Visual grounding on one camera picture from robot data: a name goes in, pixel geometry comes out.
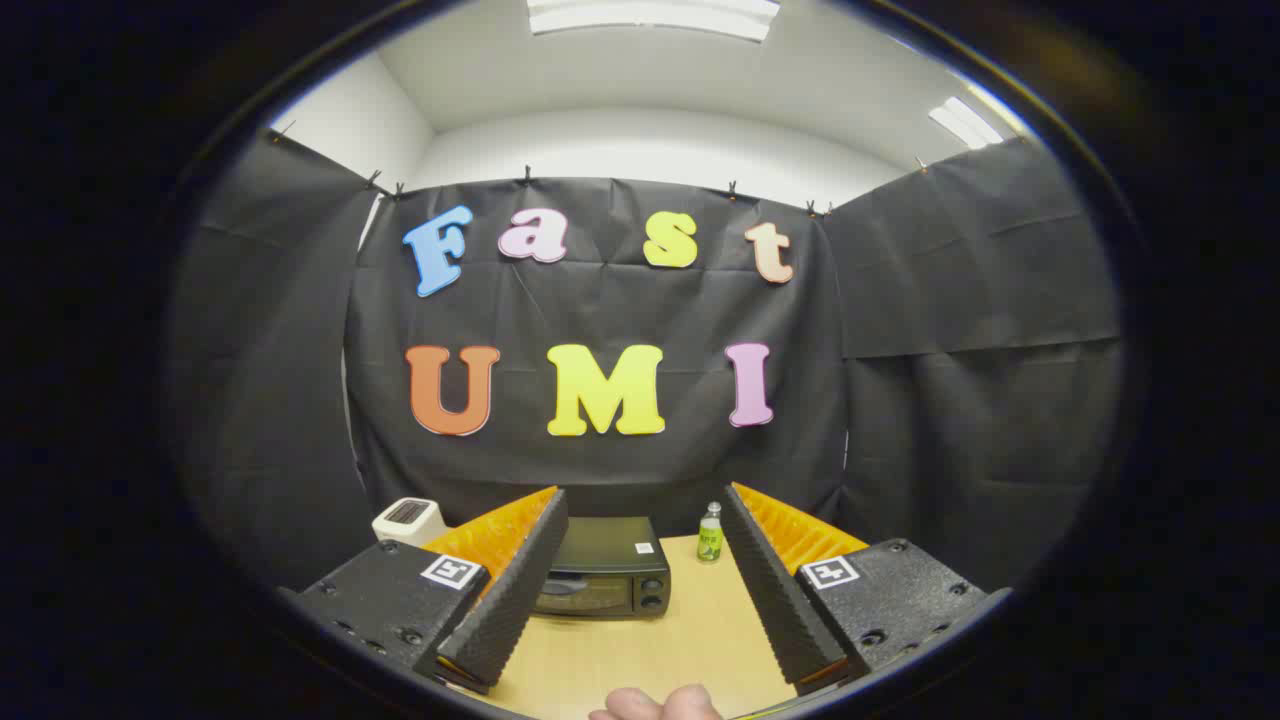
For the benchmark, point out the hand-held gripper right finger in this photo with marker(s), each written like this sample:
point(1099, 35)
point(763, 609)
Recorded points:
point(775, 590)

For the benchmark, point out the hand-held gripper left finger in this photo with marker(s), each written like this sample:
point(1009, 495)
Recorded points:
point(515, 590)

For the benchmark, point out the black toaster oven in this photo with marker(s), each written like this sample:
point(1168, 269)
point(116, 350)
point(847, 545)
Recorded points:
point(610, 560)

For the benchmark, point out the white bread toaster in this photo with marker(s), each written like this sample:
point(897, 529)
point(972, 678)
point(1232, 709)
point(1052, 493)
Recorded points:
point(405, 522)

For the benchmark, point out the green drink bottle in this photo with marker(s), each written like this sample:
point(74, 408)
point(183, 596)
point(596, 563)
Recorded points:
point(709, 540)

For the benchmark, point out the long ceiling light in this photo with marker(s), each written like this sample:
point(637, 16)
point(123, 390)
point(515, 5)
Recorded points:
point(965, 122)
point(650, 15)

